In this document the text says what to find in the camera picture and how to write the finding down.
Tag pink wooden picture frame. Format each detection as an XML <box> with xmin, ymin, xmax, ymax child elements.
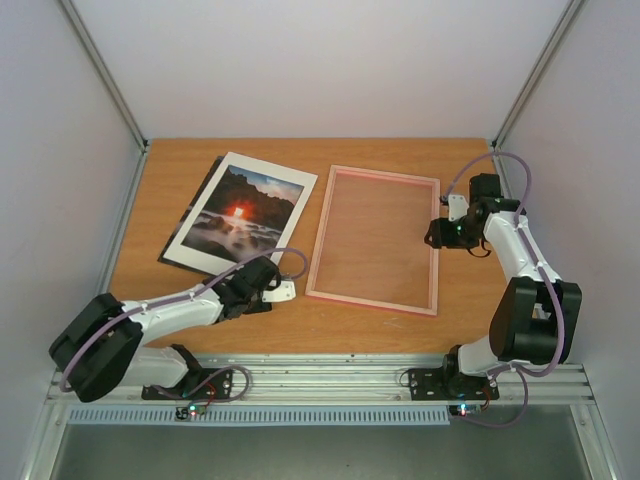
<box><xmin>303</xmin><ymin>163</ymin><xmax>442</xmax><ymax>319</ymax></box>

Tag sunset landscape photo white border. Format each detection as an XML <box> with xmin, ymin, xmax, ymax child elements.
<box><xmin>159</xmin><ymin>152</ymin><xmax>318</xmax><ymax>275</ymax></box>

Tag dark backing sheet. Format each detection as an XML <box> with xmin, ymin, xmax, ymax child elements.
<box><xmin>157</xmin><ymin>157</ymin><xmax>261</xmax><ymax>291</ymax></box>

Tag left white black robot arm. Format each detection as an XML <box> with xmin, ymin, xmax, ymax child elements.
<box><xmin>49</xmin><ymin>256</ymin><xmax>282</xmax><ymax>403</ymax></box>

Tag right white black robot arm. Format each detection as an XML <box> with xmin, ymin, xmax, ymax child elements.
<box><xmin>410</xmin><ymin>173</ymin><xmax>582</xmax><ymax>400</ymax></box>

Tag left small circuit board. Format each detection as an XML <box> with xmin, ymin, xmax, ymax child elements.
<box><xmin>174</xmin><ymin>404</ymin><xmax>207</xmax><ymax>421</ymax></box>

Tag small circuit board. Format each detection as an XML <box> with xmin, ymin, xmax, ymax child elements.
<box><xmin>174</xmin><ymin>404</ymin><xmax>207</xmax><ymax>421</ymax></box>
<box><xmin>449</xmin><ymin>403</ymin><xmax>484</xmax><ymax>417</ymax></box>

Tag right small circuit board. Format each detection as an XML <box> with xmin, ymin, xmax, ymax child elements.
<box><xmin>449</xmin><ymin>403</ymin><xmax>484</xmax><ymax>417</ymax></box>

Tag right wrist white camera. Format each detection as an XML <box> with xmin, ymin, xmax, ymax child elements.
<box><xmin>446</xmin><ymin>194</ymin><xmax>469</xmax><ymax>222</ymax></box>

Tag wrist white camera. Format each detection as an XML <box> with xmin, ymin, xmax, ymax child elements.
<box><xmin>262</xmin><ymin>279</ymin><xmax>296</xmax><ymax>303</ymax></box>
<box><xmin>446</xmin><ymin>194</ymin><xmax>469</xmax><ymax>222</ymax></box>

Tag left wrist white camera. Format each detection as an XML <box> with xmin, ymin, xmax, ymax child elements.
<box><xmin>262</xmin><ymin>279</ymin><xmax>296</xmax><ymax>303</ymax></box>

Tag aluminium front rail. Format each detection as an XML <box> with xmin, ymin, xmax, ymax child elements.
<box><xmin>45</xmin><ymin>352</ymin><xmax>595</xmax><ymax>404</ymax></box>

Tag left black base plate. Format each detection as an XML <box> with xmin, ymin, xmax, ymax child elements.
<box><xmin>141</xmin><ymin>367</ymin><xmax>233</xmax><ymax>401</ymax></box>

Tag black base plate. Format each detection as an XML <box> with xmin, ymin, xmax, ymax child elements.
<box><xmin>407</xmin><ymin>367</ymin><xmax>500</xmax><ymax>401</ymax></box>
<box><xmin>141</xmin><ymin>367</ymin><xmax>233</xmax><ymax>401</ymax></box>

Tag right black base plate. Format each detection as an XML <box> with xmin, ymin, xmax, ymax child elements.
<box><xmin>407</xmin><ymin>367</ymin><xmax>500</xmax><ymax>401</ymax></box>

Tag grey slotted cable duct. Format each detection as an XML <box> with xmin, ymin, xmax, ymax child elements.
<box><xmin>67</xmin><ymin>405</ymin><xmax>450</xmax><ymax>427</ymax></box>

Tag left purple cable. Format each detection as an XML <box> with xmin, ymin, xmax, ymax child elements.
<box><xmin>58</xmin><ymin>246</ymin><xmax>308</xmax><ymax>404</ymax></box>

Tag right aluminium corner post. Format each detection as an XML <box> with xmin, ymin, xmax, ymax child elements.
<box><xmin>489</xmin><ymin>0</ymin><xmax>588</xmax><ymax>150</ymax></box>

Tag aluminium corner post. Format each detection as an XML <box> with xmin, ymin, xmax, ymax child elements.
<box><xmin>489</xmin><ymin>0</ymin><xmax>588</xmax><ymax>150</ymax></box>
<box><xmin>56</xmin><ymin>0</ymin><xmax>149</xmax><ymax>152</ymax></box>

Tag left aluminium corner post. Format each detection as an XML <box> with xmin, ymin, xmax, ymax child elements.
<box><xmin>56</xmin><ymin>0</ymin><xmax>149</xmax><ymax>152</ymax></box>

